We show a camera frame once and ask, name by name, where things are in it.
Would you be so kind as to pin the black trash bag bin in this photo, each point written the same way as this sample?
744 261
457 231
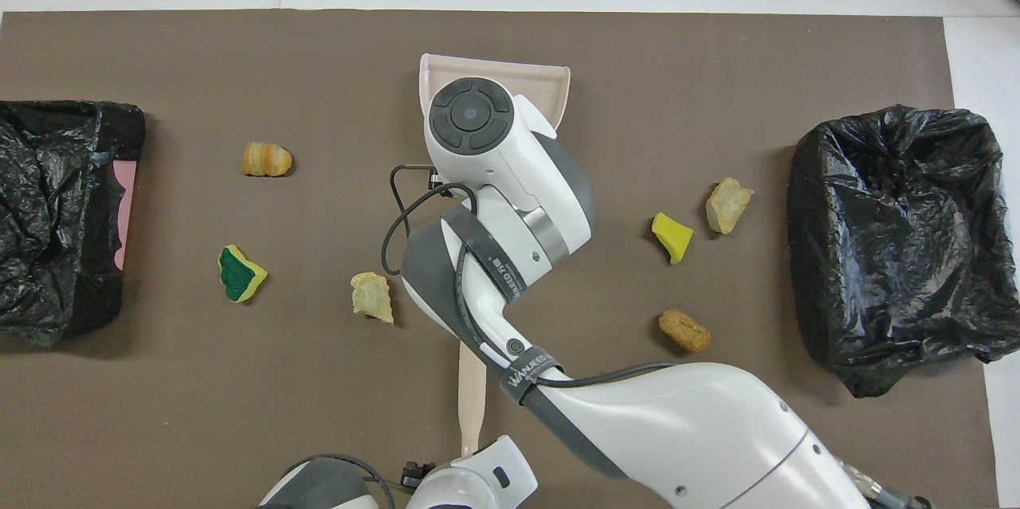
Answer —
876 254

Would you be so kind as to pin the rounded striped bread roll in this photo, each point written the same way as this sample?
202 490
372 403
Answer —
267 159

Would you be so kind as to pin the black bag over pink bin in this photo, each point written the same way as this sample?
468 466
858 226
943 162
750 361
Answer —
48 270

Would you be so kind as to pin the brown peanut shaped bread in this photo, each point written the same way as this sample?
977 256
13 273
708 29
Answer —
684 330

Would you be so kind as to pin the brown table mat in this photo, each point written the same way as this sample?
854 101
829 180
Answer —
239 413

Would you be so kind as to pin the beige plastic dustpan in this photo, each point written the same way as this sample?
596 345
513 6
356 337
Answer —
550 91

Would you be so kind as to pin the pink plastic bin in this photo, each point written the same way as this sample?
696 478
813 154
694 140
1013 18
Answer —
125 206

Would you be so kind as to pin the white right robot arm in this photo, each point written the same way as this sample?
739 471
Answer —
717 429

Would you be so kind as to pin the green and yellow sponge piece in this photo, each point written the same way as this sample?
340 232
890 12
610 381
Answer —
239 274

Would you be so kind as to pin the yellow sponge wedge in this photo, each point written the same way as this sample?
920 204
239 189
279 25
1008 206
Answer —
673 236

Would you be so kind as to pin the beige hand brush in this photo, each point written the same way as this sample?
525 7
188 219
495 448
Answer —
470 405

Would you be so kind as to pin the striped bread chunk pale face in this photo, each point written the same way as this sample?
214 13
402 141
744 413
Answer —
372 296

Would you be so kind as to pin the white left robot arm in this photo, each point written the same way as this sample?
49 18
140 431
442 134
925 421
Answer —
478 485

